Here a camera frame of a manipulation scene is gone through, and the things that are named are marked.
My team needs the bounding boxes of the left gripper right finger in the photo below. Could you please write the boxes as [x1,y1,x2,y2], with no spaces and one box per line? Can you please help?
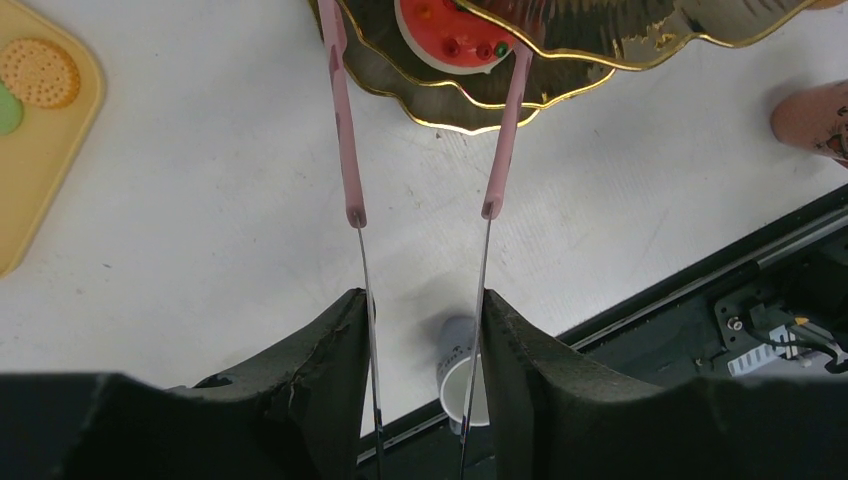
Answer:
[481,290,659,479]

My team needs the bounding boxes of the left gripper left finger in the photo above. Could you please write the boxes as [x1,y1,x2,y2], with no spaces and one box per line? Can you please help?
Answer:
[171,288,371,479]

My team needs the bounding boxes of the red strawberry donut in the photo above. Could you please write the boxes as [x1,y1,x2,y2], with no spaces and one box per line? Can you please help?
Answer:
[394,0,516,75]

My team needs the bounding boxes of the pink handled metal tongs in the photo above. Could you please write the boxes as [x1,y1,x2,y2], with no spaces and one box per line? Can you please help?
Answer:
[317,1,534,479]

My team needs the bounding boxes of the blue grey mug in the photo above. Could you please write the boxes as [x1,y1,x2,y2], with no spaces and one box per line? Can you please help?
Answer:
[436,316,490,436]

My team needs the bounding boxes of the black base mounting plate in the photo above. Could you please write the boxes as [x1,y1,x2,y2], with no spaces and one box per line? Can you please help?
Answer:
[382,185,847,479]

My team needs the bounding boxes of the yellow serving tray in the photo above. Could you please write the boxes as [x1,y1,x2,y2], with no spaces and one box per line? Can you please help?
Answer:
[1,1,106,276]

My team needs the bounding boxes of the three tier glass stand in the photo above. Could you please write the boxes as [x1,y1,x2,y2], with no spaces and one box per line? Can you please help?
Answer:
[330,0,806,135]

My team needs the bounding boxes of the pink mug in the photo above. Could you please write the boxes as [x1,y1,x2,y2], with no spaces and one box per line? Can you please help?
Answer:
[770,80,847,168]

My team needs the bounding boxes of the green sandwich cookie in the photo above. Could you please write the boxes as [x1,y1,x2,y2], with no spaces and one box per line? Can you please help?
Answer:
[0,83,24,136]

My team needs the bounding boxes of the right white cable duct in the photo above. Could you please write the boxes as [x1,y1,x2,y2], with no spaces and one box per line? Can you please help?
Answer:
[726,343,812,377]

